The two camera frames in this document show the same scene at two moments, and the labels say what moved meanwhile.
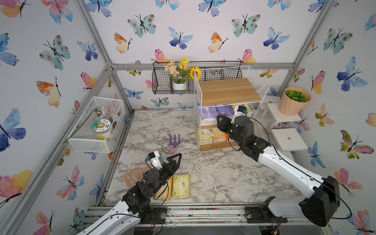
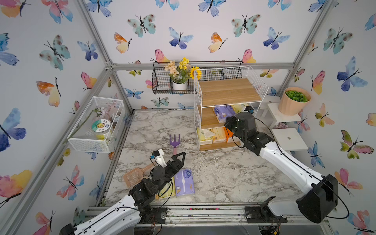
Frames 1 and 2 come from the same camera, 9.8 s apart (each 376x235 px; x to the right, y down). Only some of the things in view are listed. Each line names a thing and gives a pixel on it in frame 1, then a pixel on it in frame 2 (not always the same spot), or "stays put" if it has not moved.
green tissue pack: [181, 185] -> [168, 190]
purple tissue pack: [207, 115] -> [184, 182]
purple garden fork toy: [175, 143] stays put
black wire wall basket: [162, 83] stays put
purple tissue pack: [226, 110] stays put
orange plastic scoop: [131, 177] stays put
